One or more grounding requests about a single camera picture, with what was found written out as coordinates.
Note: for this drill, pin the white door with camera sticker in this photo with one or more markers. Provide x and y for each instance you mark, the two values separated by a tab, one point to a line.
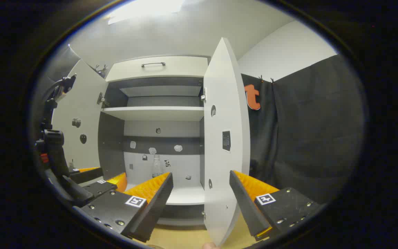
81	103

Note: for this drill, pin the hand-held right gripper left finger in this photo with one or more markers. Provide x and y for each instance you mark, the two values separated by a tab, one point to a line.
157	204

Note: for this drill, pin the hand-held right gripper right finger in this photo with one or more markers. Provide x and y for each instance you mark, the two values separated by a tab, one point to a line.
245	207

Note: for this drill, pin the white door with cat sticker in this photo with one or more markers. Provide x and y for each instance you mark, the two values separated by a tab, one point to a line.
225	103

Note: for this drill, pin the white and grey cabinet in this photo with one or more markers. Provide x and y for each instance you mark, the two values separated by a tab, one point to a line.
164	129

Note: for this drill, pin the clear glass bottle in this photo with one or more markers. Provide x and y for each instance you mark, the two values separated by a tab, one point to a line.
156	167

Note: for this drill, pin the ceiling light panel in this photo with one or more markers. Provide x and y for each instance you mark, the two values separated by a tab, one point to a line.
143	10

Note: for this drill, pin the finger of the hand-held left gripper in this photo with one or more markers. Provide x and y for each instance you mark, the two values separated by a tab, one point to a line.
98	188
86	174

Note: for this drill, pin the white cabinet shelf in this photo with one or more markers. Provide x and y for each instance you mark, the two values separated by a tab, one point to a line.
150	113
185	195

